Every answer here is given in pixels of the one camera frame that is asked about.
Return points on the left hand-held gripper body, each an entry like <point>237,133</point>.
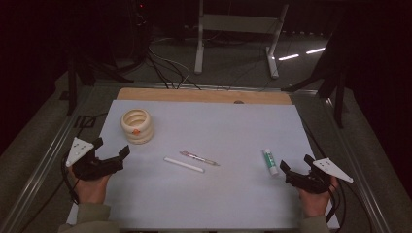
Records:
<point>94,168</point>

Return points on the dark equipment rack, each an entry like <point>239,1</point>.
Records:
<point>140,29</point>

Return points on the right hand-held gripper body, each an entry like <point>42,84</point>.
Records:
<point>311,185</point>

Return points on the white table mat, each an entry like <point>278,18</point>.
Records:
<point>210,129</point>

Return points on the clear pen with red print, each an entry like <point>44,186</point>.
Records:
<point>199,158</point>

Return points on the white pen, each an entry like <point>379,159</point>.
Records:
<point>184,164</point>

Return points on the person's left hand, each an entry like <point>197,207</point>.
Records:
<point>92,191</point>

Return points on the cream ringed pen holder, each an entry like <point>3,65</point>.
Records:
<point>139,134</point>

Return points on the person's right hand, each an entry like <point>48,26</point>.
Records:
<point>315,204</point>

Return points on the metal floor rail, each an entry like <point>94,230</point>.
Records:
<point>42,165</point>
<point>359,181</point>

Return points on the black tripod stand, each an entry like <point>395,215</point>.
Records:
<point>72,87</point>
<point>338,97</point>

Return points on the white metal stand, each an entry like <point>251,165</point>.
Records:
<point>239,24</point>

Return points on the green and white glue stick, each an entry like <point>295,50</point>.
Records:
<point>270,161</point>

